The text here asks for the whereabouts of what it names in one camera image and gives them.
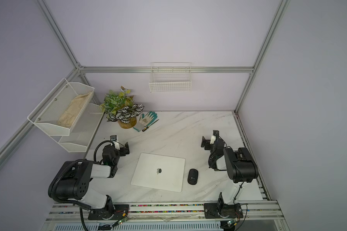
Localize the small black yellow screwdriver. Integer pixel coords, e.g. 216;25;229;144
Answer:
142;119;159;132

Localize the black wireless mouse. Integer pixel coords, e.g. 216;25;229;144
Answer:
187;168;199;185

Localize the white mesh shelf bin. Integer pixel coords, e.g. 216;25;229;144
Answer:
28;79;94;136
51;104;104;153

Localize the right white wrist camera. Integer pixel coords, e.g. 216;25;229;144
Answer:
210;130;219;145

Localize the white wire wall basket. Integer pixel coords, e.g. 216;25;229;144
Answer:
149;62;192;93

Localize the beige cloth in bin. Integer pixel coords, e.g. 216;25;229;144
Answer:
57;92;91;129

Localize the upper white mesh shelf bin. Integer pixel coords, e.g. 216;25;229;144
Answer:
28;79;94;136

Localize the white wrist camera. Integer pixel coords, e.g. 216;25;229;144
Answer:
110;135;120;150
210;130;219;145

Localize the white laptop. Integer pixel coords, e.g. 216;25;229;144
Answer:
131;153;186;193

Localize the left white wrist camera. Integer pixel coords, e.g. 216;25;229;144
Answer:
110;135;120;150

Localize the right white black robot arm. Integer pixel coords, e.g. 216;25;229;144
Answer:
201;135;259;221

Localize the potted green striped plant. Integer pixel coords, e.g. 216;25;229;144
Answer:
100;86;144;129

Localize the lower white mesh shelf bin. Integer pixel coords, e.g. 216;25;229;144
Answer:
51;104;104;153

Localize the teal white work glove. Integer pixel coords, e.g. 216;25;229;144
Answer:
133;111;158;132

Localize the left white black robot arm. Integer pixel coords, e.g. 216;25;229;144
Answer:
48;140;130;221

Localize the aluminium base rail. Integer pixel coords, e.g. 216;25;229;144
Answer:
42;201;289;231

